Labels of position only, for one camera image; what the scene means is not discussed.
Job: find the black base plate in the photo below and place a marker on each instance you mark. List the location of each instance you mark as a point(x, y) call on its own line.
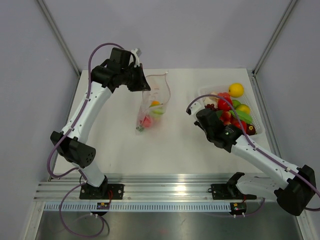
point(116, 191)
point(224, 191)

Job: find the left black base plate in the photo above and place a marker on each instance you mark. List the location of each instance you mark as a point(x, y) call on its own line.
point(116, 191)

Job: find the right aluminium frame post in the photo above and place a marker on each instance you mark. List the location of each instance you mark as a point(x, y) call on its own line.
point(275, 35)

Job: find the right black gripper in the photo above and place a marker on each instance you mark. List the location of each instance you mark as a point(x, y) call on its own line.
point(197, 123)

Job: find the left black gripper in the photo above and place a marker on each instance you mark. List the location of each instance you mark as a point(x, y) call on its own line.
point(141, 84)

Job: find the red strawberry with leaves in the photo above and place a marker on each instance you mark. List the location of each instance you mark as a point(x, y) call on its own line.
point(140, 129)

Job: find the dark purple mangosteen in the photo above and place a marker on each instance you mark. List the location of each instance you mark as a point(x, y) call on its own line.
point(250, 129)

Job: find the green pear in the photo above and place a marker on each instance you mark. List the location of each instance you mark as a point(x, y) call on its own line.
point(157, 112)

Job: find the small circuit board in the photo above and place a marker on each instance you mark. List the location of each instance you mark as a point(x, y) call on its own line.
point(239, 208)
point(103, 205)

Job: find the aluminium frame post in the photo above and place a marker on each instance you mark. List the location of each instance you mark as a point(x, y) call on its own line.
point(275, 35)
point(58, 36)

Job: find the yellow lemon top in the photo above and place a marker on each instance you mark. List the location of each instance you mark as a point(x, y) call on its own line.
point(236, 90)

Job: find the white garlic bulb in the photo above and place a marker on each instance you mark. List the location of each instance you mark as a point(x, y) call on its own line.
point(209, 100)

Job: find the large green leaf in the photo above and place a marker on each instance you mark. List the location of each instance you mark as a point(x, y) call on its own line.
point(242, 116)

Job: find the dark grape bunch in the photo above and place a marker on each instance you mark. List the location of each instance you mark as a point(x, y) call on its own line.
point(211, 107)

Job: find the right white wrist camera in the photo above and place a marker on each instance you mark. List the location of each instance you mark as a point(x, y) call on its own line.
point(194, 108)

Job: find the white plastic fruit basket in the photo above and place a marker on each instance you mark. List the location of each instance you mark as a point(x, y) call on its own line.
point(247, 99)

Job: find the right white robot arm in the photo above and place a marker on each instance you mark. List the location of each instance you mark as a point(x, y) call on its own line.
point(291, 186)

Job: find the right small circuit board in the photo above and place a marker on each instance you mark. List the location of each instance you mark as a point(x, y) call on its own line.
point(239, 208)

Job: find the white slotted cable duct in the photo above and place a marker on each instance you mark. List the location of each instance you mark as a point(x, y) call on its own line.
point(148, 207)

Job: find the aluminium mounting rail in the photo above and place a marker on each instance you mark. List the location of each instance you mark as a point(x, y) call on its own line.
point(141, 187)

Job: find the left small circuit board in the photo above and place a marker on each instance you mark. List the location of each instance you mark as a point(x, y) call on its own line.
point(103, 205)

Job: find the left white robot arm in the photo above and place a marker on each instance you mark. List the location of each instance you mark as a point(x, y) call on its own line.
point(71, 141)

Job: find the left aluminium frame post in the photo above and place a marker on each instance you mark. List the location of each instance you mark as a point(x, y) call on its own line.
point(58, 36)

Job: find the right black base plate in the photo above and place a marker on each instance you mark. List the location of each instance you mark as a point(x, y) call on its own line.
point(224, 191)

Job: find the yellow mango upper left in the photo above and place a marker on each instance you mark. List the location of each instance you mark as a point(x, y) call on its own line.
point(155, 103)

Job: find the yellow fruit right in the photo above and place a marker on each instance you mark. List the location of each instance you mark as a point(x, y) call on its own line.
point(244, 108)

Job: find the clear pink zip top bag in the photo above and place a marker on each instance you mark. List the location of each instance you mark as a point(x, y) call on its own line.
point(160, 91)

